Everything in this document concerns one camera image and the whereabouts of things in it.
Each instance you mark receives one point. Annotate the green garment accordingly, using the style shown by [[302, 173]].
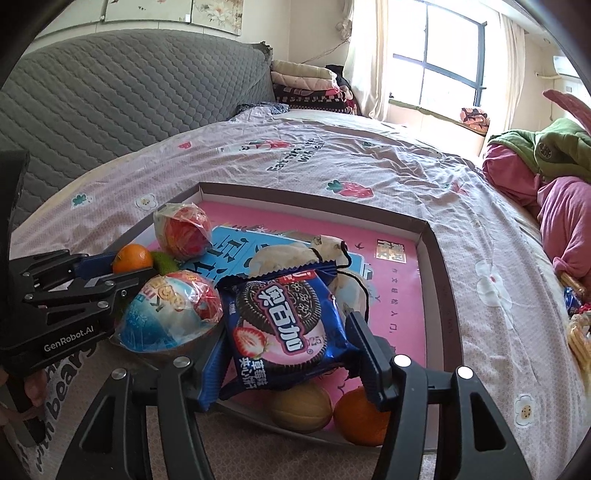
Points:
[[549, 147]]

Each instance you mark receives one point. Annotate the wide cream curtain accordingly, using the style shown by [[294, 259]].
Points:
[[367, 60]]

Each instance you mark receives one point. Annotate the blue cookie packet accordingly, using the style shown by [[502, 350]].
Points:
[[281, 332]]

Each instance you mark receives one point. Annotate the small blue snack packet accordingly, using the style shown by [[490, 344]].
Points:
[[572, 300]]

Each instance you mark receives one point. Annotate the white air conditioner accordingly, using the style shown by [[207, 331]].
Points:
[[565, 65]]

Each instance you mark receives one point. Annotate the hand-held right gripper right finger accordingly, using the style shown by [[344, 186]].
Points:
[[369, 364]]

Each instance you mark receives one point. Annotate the blue egg toy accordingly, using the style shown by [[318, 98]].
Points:
[[161, 318]]

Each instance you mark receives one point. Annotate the small biscuit roll packet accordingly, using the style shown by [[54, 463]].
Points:
[[572, 282]]

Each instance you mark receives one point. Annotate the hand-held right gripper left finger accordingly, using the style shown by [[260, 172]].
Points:
[[212, 374]]

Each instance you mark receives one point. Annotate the patterned bag on windowsill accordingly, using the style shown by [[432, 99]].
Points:
[[475, 121]]

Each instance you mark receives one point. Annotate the fish print wall panel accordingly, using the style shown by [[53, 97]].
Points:
[[143, 9]]

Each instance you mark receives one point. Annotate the blue patterned cloth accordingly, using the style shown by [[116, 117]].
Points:
[[261, 109]]

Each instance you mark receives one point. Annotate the green fluffy scrunchie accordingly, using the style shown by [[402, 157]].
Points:
[[166, 263]]

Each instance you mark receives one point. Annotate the walnut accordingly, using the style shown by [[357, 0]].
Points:
[[300, 408]]

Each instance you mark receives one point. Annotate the pink quilted mat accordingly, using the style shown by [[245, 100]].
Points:
[[570, 108]]

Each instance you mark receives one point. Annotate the large orange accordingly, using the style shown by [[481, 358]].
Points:
[[360, 420]]

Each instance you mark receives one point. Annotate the dark checkered folded blanket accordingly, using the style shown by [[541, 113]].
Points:
[[314, 99]]

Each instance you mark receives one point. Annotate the cream folded blanket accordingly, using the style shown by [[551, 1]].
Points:
[[300, 74]]

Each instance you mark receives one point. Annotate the narrow cream curtain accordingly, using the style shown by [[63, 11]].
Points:
[[512, 83]]

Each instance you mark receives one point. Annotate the grey quilted headboard cover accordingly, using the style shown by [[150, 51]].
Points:
[[120, 101]]

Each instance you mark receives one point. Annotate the shallow grey cardboard box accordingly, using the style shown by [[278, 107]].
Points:
[[445, 332]]

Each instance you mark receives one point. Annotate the red egg toy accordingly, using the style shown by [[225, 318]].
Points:
[[184, 233]]

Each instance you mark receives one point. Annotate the dark framed window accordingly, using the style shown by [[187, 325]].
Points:
[[443, 55]]

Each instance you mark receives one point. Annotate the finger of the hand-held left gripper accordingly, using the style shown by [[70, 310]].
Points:
[[92, 295], [92, 264]]

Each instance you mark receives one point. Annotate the pink fleece blanket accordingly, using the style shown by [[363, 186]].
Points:
[[568, 217]]

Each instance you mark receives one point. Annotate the flower print wall panel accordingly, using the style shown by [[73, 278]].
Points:
[[217, 14]]

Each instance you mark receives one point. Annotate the person's left hand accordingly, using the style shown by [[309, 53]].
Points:
[[37, 387]]

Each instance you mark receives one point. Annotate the yellow biscuit packet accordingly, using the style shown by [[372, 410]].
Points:
[[579, 344]]

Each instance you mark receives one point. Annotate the small orange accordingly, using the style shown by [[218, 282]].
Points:
[[131, 259]]

